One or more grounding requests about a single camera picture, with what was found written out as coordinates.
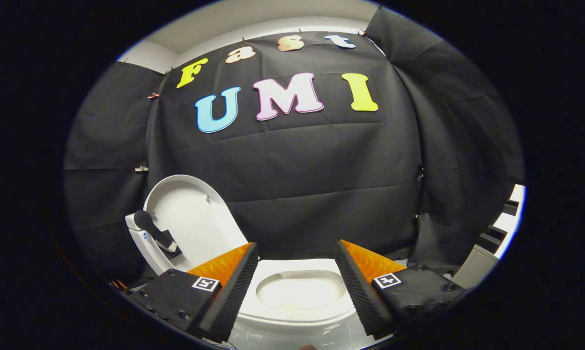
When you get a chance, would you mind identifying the white toilet lid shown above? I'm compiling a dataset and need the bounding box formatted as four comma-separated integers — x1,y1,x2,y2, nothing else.
143,175,248,275

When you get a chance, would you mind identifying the white toilet bowl with seat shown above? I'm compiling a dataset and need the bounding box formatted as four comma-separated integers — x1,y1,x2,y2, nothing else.
234,258,359,341

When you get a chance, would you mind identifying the grey cabinet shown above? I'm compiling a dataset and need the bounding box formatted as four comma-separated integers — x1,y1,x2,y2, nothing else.
452,244,499,290

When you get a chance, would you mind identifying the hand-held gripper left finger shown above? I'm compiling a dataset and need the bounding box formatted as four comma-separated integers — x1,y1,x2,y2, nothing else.
127,242,260,343

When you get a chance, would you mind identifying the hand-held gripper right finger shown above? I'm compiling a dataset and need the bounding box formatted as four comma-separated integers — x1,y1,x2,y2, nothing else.
335,239,467,340

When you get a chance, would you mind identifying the black stepped rack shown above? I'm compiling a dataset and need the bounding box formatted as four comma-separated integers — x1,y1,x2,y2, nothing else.
477,199,520,251

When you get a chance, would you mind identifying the white toilet tank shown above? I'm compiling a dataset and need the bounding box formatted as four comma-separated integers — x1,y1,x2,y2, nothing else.
125,214,176,275

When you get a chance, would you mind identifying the black oval lid handle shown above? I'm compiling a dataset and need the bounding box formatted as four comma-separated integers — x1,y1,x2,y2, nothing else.
134,210,183,258

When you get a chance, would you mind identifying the black backdrop cloth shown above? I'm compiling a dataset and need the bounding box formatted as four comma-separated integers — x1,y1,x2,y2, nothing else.
63,7,525,287

